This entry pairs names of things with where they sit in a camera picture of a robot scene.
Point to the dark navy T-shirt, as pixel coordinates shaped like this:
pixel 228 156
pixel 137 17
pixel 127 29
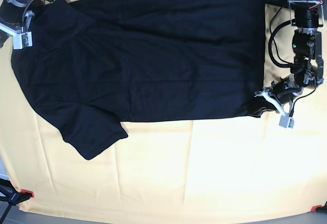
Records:
pixel 95 64

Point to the robot arm image left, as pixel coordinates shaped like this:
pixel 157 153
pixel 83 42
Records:
pixel 16 18

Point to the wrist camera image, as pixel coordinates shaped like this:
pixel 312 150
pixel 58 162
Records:
pixel 22 40
pixel 286 122

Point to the red-black clamp right corner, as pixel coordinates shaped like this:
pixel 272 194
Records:
pixel 320 208

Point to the yellow table cloth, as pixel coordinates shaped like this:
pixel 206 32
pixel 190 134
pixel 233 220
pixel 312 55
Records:
pixel 205 171

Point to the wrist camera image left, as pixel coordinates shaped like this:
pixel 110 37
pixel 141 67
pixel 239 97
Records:
pixel 22 40

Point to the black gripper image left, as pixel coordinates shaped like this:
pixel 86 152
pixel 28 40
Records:
pixel 8 30

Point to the red-black clamp left corner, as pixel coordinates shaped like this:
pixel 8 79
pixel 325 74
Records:
pixel 13 197

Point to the red-black clamp corner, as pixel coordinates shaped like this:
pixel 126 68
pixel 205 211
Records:
pixel 13 197
pixel 320 208

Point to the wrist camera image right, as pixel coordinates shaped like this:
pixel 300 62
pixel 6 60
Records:
pixel 286 122

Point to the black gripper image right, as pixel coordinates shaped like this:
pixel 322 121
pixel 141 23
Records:
pixel 273 98

